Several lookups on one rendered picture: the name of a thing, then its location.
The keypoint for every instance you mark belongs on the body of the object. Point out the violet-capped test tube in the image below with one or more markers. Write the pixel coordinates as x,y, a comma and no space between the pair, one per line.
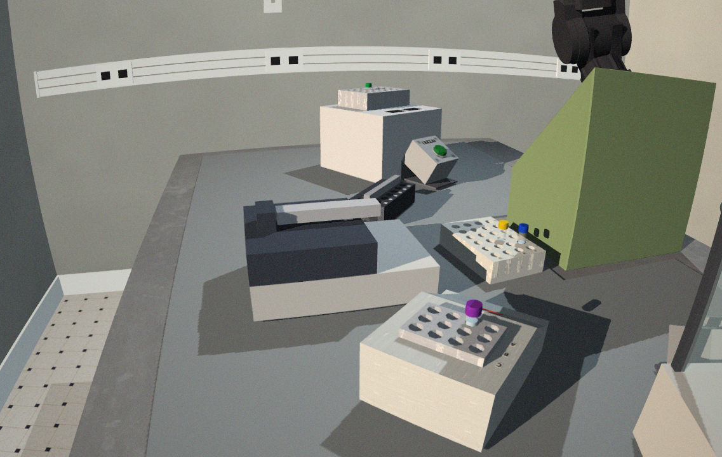
473,310

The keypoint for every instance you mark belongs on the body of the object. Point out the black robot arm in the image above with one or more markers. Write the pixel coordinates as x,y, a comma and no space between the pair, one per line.
597,38

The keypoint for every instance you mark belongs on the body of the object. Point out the dark grey bench mat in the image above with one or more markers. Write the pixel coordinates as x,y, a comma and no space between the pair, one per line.
229,386

